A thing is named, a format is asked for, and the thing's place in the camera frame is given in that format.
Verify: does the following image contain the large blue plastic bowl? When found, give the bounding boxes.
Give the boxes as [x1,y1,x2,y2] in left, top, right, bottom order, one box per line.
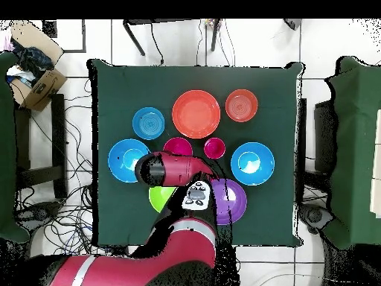
[107,139,151,183]
[230,142,275,186]

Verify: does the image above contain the black cable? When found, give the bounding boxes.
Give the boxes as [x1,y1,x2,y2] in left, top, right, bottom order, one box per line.
[150,22,165,66]

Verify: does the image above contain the pink plastic bowl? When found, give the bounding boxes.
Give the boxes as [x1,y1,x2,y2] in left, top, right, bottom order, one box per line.
[162,136,193,156]

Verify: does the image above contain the black metal table frame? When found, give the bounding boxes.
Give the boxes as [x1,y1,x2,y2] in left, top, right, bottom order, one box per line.
[122,19,222,57]

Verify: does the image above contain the large orange plastic bowl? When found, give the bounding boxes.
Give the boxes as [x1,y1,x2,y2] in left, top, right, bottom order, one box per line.
[171,89,222,140]

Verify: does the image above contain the black box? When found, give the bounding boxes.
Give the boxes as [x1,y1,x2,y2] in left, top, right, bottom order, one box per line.
[42,19,58,39]

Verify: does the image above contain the green cloth covered table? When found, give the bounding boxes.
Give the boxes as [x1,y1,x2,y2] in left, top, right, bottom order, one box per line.
[0,51,31,244]
[322,55,381,250]

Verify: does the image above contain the small orange flat-bottomed bowl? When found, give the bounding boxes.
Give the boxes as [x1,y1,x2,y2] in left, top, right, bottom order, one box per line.
[225,89,259,124]

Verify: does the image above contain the grey box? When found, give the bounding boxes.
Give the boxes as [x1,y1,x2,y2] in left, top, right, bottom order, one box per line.
[282,19,302,31]

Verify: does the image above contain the cardboard box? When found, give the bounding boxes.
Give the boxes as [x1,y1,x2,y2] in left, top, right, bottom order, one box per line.
[8,20,68,112]

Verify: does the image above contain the purple plastic bowl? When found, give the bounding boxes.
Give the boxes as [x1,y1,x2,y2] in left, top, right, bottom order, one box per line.
[209,178,248,226]

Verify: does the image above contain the dark green tablecloth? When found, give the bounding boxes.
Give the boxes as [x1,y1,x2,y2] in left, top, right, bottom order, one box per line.
[86,58,304,247]

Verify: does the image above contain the pink plastic cup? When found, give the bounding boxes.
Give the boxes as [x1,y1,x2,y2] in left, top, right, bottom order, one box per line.
[203,137,226,160]

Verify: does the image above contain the dark clothes bundle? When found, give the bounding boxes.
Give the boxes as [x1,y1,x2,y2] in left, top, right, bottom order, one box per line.
[10,39,55,87]

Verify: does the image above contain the green plastic bowl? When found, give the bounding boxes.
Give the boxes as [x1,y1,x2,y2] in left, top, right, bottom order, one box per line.
[148,185,177,214]

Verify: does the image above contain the tangle of black cables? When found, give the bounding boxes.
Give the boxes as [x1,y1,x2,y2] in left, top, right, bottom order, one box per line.
[14,77,156,257]

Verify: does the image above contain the black bench frame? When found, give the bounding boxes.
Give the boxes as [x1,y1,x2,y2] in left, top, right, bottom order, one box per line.
[13,93,68,200]

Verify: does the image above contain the beige board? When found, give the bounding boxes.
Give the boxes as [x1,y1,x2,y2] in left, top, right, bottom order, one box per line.
[369,108,381,219]

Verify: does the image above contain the small blue flat-bottomed bowl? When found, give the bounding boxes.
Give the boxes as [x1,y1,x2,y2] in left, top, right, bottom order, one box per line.
[132,107,166,142]

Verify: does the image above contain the black stand base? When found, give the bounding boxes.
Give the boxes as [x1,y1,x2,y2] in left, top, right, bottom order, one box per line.
[298,203,335,236]
[14,200,62,232]

